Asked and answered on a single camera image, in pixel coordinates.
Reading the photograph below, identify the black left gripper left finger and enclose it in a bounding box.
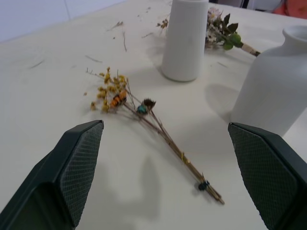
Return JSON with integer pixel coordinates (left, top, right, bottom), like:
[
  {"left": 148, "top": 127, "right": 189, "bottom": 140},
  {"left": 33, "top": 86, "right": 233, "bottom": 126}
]
[{"left": 0, "top": 120, "right": 105, "bottom": 230}]

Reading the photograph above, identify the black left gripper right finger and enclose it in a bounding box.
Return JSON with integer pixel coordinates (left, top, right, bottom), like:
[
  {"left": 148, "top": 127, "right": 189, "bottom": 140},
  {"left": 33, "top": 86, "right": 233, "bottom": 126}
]
[{"left": 227, "top": 122, "right": 307, "bottom": 230}]

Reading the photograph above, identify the white round narrow-neck vase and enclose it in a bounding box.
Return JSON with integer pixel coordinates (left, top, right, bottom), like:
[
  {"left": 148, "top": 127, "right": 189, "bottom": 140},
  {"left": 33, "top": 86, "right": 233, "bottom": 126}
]
[{"left": 230, "top": 25, "right": 307, "bottom": 137}]

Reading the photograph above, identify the tall white cylindrical vase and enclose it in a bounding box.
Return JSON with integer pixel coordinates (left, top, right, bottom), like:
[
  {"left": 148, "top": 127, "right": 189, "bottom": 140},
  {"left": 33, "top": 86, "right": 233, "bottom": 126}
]
[{"left": 161, "top": 0, "right": 209, "bottom": 82}]

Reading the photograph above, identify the yellow dried flower bunch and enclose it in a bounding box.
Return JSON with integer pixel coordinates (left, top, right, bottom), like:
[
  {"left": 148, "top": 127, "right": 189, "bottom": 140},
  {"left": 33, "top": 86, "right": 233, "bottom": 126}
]
[{"left": 83, "top": 67, "right": 225, "bottom": 205}]

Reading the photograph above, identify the white daisy flower bunch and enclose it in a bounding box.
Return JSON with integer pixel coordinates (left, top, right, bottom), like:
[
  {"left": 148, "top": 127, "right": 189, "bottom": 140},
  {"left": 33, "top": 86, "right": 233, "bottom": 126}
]
[{"left": 204, "top": 7, "right": 261, "bottom": 57}]

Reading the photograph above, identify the orange object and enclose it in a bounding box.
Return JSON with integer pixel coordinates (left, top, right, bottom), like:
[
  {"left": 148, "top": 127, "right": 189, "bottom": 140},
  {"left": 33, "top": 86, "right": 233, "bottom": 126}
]
[{"left": 275, "top": 0, "right": 307, "bottom": 17}]

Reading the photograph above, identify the dried twig with small buds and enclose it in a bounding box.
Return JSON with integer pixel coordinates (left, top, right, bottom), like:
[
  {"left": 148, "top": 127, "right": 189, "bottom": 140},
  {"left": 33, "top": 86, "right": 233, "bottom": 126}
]
[{"left": 156, "top": 18, "right": 169, "bottom": 30}]

